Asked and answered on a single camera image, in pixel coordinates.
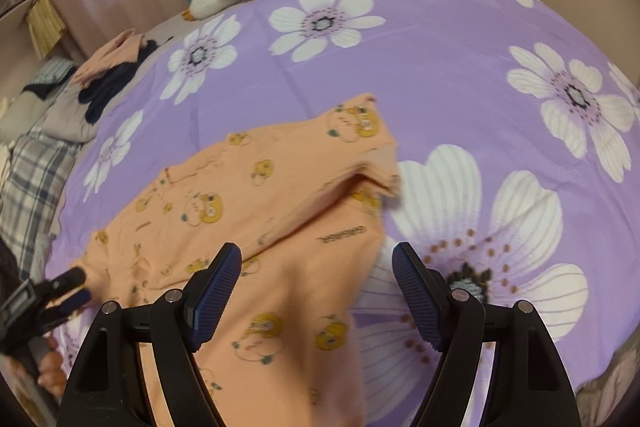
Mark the person's left hand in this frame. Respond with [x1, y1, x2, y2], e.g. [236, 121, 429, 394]
[38, 336, 67, 399]

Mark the plaid pillow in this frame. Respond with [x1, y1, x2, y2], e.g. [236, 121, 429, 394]
[1, 132, 81, 281]

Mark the dark navy garment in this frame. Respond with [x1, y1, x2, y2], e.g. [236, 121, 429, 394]
[78, 39, 158, 124]

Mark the pink folded garment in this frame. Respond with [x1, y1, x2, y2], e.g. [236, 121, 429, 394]
[70, 28, 146, 86]

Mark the grey blanket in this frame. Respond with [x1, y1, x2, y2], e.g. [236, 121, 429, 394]
[1, 80, 98, 145]

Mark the orange bear print garment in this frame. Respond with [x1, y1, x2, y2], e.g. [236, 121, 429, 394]
[78, 94, 400, 426]

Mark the purple floral bed sheet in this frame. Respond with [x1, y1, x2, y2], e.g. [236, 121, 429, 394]
[46, 0, 639, 426]

